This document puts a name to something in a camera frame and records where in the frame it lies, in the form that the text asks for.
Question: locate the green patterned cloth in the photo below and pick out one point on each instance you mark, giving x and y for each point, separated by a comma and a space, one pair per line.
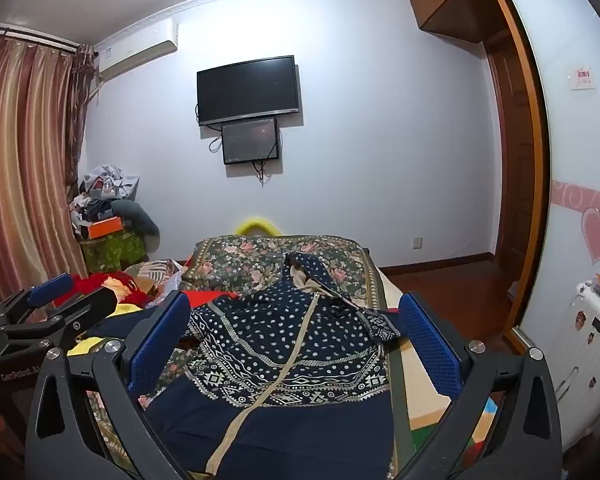
112, 252

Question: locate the wooden door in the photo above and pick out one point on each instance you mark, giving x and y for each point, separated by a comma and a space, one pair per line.
510, 160

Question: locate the yellow fuzzy object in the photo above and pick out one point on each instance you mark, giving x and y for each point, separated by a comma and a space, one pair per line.
257, 221

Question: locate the patterned orange white cloth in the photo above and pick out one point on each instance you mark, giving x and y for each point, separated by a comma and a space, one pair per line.
152, 272

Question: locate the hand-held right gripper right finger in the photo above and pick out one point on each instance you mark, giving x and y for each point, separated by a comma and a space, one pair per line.
430, 345

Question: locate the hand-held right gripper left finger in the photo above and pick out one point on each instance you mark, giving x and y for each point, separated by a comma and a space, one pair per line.
155, 345

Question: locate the small red white card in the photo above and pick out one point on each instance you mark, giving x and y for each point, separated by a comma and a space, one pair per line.
582, 77

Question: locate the white curtain rail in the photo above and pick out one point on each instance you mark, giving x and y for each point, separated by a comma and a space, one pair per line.
30, 35

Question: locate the small black monitor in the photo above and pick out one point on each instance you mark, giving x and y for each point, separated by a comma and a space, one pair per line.
250, 140

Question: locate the dark grey pillow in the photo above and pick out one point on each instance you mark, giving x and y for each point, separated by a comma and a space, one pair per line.
140, 217

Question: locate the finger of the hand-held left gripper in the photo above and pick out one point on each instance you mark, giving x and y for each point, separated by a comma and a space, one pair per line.
52, 287
90, 305

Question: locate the navy patterned hooded garment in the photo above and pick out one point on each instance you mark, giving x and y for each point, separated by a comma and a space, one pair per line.
280, 320

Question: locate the dark floral blanket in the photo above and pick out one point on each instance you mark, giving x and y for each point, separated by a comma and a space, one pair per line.
240, 255

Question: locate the red cloth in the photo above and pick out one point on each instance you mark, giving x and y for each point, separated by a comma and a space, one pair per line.
210, 297

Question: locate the pile of clothes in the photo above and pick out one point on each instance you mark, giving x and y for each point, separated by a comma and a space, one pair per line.
105, 180

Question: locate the white wardrobe door pink hearts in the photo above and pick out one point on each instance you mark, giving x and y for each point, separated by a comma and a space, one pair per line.
570, 160

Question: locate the red plush toy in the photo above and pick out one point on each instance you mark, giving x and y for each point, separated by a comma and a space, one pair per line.
125, 290

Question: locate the large black television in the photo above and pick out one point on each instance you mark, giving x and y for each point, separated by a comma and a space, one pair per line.
247, 90

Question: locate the white wall outlet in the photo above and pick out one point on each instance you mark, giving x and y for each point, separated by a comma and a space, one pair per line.
417, 243

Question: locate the white air conditioner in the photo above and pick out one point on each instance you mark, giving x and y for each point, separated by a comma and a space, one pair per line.
135, 50

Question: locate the striped pink curtain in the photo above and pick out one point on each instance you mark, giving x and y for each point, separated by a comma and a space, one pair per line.
25, 160

